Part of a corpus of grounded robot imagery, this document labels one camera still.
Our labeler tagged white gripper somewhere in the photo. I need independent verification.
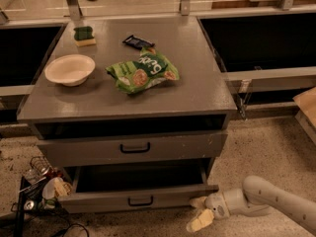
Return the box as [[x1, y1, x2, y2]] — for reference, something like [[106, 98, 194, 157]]
[[186, 193, 230, 233]]

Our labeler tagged grey drawer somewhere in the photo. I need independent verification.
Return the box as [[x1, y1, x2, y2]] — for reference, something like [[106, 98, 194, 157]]
[[38, 132, 227, 167], [59, 160, 218, 213]]

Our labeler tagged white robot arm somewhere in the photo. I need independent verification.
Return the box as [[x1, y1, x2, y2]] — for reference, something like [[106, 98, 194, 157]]
[[187, 176, 316, 235]]

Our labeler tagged grey top drawer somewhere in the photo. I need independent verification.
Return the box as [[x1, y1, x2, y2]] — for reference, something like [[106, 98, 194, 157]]
[[38, 132, 227, 167]]

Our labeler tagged grey drawer cabinet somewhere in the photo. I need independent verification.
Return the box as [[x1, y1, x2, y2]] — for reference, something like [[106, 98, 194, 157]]
[[17, 15, 238, 170]]

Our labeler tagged cardboard box at right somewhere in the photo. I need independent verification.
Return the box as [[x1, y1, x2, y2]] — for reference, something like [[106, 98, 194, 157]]
[[293, 87, 316, 144]]

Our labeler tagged white cup in rack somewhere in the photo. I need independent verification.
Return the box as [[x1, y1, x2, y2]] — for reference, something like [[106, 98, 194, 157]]
[[42, 177, 62, 199]]

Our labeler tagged green chip bag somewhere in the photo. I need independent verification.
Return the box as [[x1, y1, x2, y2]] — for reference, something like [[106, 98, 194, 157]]
[[106, 47, 180, 95]]

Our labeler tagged dark blue snack wrapper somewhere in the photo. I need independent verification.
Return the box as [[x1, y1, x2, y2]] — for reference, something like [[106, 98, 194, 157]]
[[123, 35, 154, 49]]

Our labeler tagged white bowl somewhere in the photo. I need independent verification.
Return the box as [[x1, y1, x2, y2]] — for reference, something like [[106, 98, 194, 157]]
[[44, 54, 96, 87]]

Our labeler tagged green yellow sponge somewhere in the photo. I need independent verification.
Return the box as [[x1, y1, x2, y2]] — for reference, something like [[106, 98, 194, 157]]
[[74, 26, 96, 46]]

